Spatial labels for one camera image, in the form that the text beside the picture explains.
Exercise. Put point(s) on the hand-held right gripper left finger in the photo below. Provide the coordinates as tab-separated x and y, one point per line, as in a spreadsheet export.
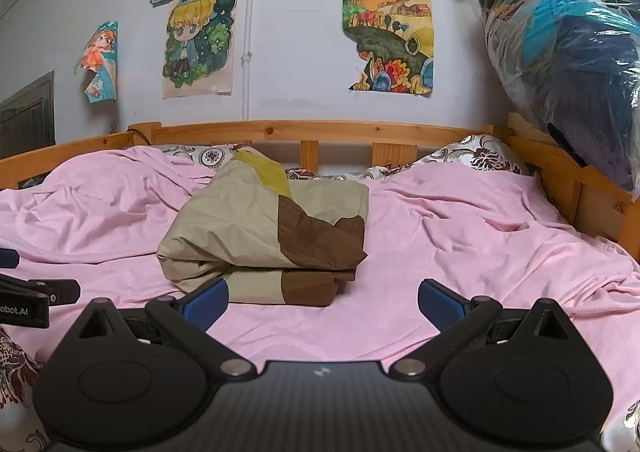
207	304

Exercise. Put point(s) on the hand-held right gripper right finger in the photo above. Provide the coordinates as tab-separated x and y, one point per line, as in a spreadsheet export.
442	304

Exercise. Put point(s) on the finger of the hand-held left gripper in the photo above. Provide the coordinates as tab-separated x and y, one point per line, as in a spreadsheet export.
62	292
7	258

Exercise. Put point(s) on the beige brown olive hooded jacket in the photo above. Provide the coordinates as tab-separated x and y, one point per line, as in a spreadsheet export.
240	232

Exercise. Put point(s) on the clear plastic bag of clothes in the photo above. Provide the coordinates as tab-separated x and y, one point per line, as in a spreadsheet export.
575	56

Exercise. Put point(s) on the pink bed sheet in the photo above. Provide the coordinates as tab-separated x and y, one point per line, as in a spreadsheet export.
475	257

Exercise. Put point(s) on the dark grey panelled door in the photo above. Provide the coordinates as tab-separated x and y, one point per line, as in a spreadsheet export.
27	119

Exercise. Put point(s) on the floral patterned quilt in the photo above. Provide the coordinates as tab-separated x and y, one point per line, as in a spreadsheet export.
480	156

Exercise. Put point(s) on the small curled anime girl poster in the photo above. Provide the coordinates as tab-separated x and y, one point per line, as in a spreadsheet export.
97	61

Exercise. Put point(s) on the blonde chibi character poster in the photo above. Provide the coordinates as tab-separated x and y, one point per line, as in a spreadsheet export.
197	41

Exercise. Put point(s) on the painted landscape poster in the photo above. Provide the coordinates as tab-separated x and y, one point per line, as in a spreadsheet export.
387	31

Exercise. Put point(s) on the wooden bed frame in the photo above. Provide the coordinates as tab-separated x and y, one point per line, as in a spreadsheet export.
350	129

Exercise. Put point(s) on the white wall pipe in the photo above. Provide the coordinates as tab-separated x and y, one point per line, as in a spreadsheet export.
247	41

